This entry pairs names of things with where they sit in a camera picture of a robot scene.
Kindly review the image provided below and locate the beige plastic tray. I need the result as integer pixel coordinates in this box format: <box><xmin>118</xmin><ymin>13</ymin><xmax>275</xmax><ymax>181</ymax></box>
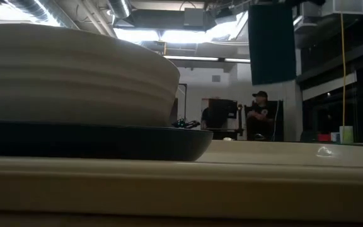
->
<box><xmin>0</xmin><ymin>139</ymin><xmax>363</xmax><ymax>224</ymax></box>

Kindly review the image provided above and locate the dark blue plate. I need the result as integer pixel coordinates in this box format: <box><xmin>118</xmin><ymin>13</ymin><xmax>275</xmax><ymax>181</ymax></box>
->
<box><xmin>0</xmin><ymin>120</ymin><xmax>214</xmax><ymax>162</ymax></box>

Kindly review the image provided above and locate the white bowl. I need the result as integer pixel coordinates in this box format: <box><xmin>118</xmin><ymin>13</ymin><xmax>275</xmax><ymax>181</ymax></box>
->
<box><xmin>0</xmin><ymin>23</ymin><xmax>182</xmax><ymax>127</ymax></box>

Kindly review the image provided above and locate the ceiling light strip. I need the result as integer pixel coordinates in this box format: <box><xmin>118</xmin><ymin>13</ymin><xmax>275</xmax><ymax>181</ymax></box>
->
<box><xmin>164</xmin><ymin>55</ymin><xmax>251</xmax><ymax>63</ymax></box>

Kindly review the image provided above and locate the person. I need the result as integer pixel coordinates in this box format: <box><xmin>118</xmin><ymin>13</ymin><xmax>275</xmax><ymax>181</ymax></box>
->
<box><xmin>245</xmin><ymin>90</ymin><xmax>279</xmax><ymax>142</ymax></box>

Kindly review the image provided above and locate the grey ceiling box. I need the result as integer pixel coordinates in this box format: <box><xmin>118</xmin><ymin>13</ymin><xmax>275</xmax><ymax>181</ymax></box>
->
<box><xmin>183</xmin><ymin>8</ymin><xmax>205</xmax><ymax>28</ymax></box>

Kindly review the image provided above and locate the white ceiling unit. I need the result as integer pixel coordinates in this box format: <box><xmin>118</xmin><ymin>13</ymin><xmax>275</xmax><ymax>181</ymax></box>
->
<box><xmin>321</xmin><ymin>0</ymin><xmax>363</xmax><ymax>16</ymax></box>

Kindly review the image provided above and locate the black device with green wires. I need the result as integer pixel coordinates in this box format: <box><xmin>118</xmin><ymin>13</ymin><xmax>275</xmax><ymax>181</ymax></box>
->
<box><xmin>171</xmin><ymin>118</ymin><xmax>201</xmax><ymax>130</ymax></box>

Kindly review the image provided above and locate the silver air duct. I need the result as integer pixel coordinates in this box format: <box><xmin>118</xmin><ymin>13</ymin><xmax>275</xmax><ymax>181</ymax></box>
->
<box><xmin>107</xmin><ymin>0</ymin><xmax>132</xmax><ymax>19</ymax></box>
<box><xmin>1</xmin><ymin>0</ymin><xmax>78</xmax><ymax>31</ymax></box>

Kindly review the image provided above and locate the yellow extension cable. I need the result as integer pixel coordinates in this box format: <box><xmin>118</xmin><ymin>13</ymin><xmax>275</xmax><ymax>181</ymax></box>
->
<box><xmin>340</xmin><ymin>13</ymin><xmax>348</xmax><ymax>143</ymax></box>

